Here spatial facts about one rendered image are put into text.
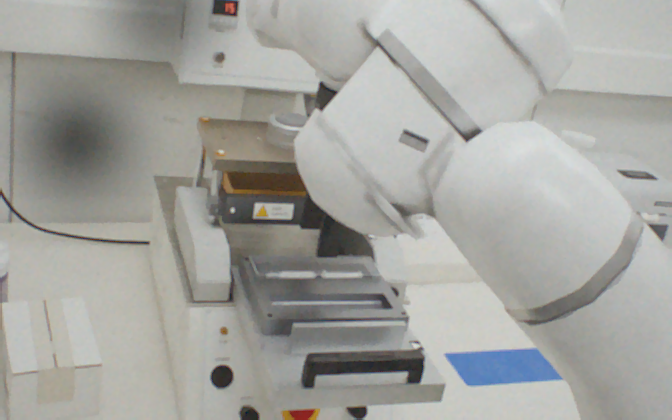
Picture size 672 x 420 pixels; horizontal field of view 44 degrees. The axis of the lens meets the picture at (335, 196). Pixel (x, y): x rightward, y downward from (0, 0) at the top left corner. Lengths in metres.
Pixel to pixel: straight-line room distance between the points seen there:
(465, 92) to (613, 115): 1.73
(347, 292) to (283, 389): 0.22
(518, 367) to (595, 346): 1.02
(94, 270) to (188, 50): 0.48
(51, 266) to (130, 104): 0.36
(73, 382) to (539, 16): 0.88
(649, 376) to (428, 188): 0.18
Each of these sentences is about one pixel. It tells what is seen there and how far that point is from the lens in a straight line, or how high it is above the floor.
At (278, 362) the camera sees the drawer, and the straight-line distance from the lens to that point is 1.04.
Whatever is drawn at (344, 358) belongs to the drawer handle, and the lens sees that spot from 0.99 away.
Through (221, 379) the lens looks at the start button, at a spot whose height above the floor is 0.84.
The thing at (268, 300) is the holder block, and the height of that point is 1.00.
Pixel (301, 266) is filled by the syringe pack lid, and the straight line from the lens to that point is 1.18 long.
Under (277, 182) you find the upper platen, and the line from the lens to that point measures 1.31.
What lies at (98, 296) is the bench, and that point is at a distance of 1.56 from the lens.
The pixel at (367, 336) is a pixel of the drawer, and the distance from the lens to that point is 1.07.
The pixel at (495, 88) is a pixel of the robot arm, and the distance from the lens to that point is 0.56.
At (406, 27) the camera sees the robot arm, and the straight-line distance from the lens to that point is 0.59.
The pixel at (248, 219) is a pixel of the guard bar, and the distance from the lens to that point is 1.27.
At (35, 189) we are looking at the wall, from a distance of 1.81.
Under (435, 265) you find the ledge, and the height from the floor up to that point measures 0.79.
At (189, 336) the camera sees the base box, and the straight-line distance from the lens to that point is 1.22.
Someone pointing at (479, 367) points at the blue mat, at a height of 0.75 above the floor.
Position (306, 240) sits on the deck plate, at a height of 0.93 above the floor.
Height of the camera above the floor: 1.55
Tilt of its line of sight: 22 degrees down
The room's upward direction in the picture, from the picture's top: 10 degrees clockwise
